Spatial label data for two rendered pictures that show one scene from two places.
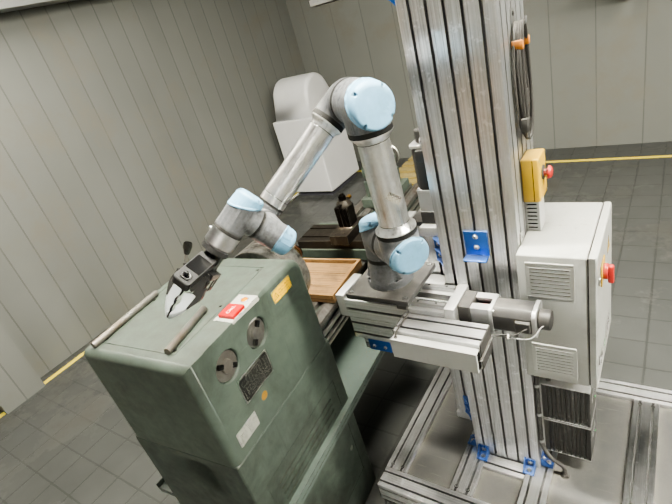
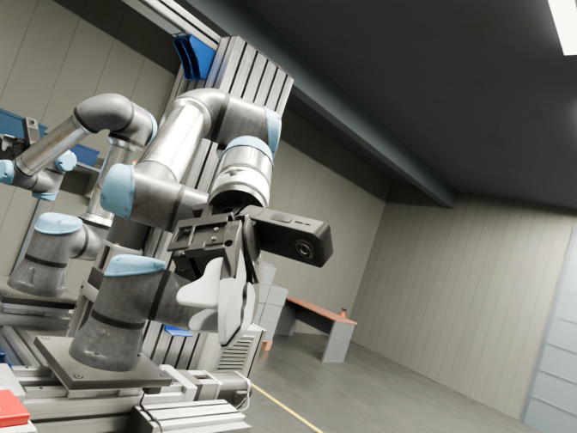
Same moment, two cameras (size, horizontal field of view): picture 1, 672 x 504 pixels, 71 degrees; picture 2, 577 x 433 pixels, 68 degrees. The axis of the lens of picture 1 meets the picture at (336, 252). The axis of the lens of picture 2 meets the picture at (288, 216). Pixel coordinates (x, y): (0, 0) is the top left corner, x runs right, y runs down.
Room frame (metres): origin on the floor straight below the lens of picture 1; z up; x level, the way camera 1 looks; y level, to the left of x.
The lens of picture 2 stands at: (0.98, 0.80, 1.52)
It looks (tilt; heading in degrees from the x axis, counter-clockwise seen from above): 4 degrees up; 273
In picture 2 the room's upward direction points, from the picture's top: 18 degrees clockwise
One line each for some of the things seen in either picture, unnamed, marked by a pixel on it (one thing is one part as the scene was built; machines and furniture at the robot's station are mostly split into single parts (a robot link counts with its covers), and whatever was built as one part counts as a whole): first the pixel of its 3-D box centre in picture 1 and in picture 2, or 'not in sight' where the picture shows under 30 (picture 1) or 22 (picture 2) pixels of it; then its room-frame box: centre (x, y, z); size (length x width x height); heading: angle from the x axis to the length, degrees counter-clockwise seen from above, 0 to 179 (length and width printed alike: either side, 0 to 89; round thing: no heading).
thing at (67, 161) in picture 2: not in sight; (57, 159); (1.90, -0.68, 1.56); 0.11 x 0.08 x 0.09; 161
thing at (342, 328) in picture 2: not in sight; (312, 327); (0.38, -6.56, 0.34); 1.23 x 0.63 x 0.68; 140
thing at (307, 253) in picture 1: (351, 239); not in sight; (2.21, -0.10, 0.90); 0.53 x 0.30 x 0.06; 55
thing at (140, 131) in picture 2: not in sight; (111, 181); (1.65, -0.59, 1.54); 0.15 x 0.12 x 0.55; 71
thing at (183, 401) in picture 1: (216, 344); not in sight; (1.39, 0.49, 1.06); 0.59 x 0.48 x 0.39; 145
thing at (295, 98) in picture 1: (314, 132); not in sight; (5.77, -0.17, 0.69); 0.70 x 0.59 x 1.38; 140
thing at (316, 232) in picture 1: (341, 235); not in sight; (2.18, -0.05, 0.95); 0.43 x 0.18 x 0.04; 55
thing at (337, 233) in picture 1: (347, 230); not in sight; (2.12, -0.09, 1.00); 0.20 x 0.10 x 0.05; 145
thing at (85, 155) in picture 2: not in sight; (69, 149); (3.54, -3.46, 1.75); 0.45 x 0.33 x 0.18; 50
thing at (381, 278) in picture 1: (387, 265); (112, 335); (1.31, -0.15, 1.21); 0.15 x 0.15 x 0.10
